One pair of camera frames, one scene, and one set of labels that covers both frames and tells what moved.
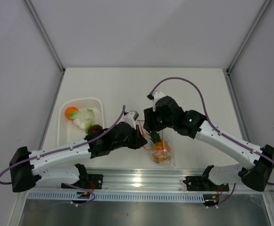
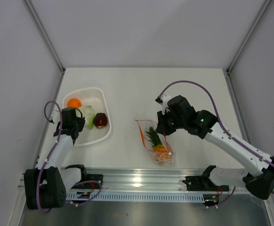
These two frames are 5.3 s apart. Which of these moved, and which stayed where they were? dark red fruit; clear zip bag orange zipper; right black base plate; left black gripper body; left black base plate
Moved: left black gripper body; dark red fruit
Stayed: left black base plate; right black base plate; clear zip bag orange zipper
